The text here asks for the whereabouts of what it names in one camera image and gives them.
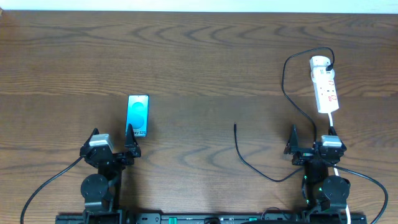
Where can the white USB wall charger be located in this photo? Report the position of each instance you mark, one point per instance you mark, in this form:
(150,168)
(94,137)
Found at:
(321,61)

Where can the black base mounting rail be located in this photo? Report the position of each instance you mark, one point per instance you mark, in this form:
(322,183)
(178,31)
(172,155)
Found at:
(155,218)

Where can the blue screen Galaxy smartphone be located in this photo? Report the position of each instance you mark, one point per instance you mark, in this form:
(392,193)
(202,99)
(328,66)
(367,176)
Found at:
(138,114)

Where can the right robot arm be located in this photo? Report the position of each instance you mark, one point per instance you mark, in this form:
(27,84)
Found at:
(326,194)

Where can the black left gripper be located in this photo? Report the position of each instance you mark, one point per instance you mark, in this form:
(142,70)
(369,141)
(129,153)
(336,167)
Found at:
(115,156)

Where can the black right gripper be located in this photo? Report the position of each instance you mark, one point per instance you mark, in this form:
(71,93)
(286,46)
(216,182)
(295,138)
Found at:
(292,147)

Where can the white power strip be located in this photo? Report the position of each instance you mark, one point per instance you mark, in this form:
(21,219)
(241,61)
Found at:
(325,90)

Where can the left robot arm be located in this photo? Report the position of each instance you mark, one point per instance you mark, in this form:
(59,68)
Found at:
(101,190)

